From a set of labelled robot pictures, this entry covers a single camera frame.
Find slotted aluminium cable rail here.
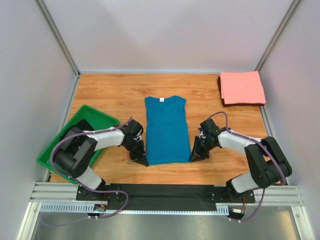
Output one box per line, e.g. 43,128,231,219
39,201,231,216

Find blue t shirt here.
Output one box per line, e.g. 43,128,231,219
144,95,191,166

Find aluminium frame post left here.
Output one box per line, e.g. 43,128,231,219
34,0,81,77

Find black front mounting strip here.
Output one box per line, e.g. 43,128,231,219
108,183,217,212

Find aluminium frame post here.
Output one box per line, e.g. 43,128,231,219
255,0,303,72
34,0,81,77

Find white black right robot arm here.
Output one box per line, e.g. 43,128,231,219
189,118,293,195

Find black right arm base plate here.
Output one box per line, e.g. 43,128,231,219
204,185,256,204

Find folded pink t shirt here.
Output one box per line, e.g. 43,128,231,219
219,71,266,104

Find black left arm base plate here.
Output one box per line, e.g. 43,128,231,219
75,186,109,201

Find green plastic tray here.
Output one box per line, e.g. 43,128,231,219
36,105,120,173

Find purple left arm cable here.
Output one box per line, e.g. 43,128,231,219
39,116,134,228

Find black t shirts in tray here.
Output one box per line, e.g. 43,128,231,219
60,119,94,140

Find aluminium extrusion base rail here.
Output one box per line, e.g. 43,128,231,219
29,182,304,207

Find aluminium frame post right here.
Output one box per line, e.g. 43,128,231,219
255,0,303,72

